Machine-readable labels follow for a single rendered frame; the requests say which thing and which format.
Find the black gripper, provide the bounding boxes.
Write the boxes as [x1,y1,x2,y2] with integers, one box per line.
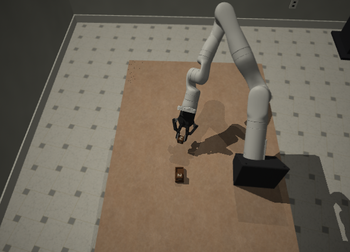
[172,110,198,142]

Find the brown wooden tray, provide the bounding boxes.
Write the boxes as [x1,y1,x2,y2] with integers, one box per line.
[175,167,184,183]

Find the brown digit cube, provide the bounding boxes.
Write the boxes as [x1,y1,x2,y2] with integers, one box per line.
[177,135,184,144]
[176,172,183,180]

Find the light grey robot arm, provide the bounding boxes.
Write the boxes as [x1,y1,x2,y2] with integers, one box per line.
[177,2,271,160]

